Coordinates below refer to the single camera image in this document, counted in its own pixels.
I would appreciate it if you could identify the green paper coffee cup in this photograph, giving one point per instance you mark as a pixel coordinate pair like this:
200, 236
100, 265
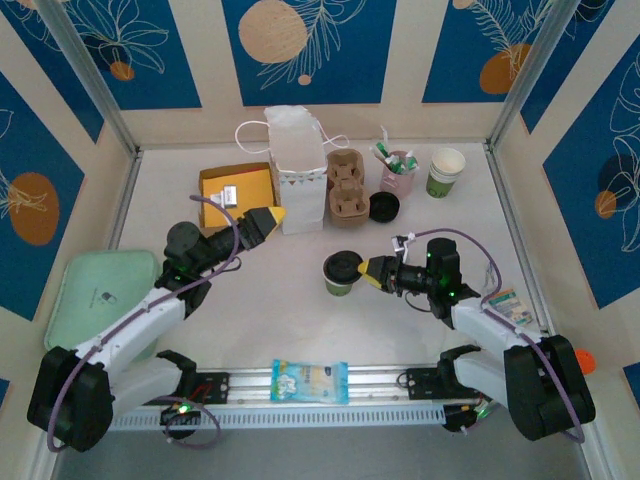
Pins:
339, 289

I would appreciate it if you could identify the white patterned paper gift bag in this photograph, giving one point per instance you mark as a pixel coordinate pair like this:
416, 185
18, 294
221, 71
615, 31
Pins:
300, 165

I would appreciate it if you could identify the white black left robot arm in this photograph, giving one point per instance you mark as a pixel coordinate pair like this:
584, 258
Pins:
125, 325

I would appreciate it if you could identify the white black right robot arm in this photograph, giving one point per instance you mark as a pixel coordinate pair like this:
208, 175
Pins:
480, 320

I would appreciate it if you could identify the blue white wet wipes pack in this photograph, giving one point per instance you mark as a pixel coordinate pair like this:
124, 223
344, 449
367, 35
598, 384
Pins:
310, 380

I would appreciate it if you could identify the brown cardboard napkin box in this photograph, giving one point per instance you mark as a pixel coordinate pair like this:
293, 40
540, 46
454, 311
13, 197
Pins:
202, 220

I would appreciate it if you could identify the yellow napkin stack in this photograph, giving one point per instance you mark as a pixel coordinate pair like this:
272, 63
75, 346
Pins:
250, 185

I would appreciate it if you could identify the black cup lid stack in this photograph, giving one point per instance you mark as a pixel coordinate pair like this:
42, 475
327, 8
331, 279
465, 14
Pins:
384, 206

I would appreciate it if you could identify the brown pulp cup carrier stack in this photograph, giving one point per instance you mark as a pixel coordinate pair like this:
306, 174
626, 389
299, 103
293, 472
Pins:
347, 200

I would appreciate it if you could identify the green white paper cup stack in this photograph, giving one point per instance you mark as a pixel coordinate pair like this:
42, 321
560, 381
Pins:
440, 187

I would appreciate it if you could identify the orange teal labelled packet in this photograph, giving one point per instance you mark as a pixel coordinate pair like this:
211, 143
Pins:
510, 305

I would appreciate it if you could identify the pink straw holder cup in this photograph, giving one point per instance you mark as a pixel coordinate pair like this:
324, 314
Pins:
397, 185

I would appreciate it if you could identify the mint green zip pouch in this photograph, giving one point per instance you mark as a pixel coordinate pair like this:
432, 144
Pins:
100, 280

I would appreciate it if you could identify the black base electronics module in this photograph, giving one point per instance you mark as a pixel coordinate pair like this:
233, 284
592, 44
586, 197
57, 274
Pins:
175, 422
457, 422

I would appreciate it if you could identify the orange capped bottle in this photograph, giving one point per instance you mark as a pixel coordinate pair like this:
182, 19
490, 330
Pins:
585, 360

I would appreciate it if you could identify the aluminium side rail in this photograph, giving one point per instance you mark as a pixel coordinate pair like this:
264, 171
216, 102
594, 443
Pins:
125, 200
506, 200

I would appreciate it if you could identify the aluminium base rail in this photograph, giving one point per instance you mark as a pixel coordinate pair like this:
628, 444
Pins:
380, 385

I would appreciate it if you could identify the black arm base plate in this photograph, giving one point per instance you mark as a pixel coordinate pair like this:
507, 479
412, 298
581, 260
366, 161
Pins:
420, 382
215, 387

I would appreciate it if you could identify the aluminium frame post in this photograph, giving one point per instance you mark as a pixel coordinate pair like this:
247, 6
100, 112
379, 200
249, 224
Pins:
85, 65
532, 65

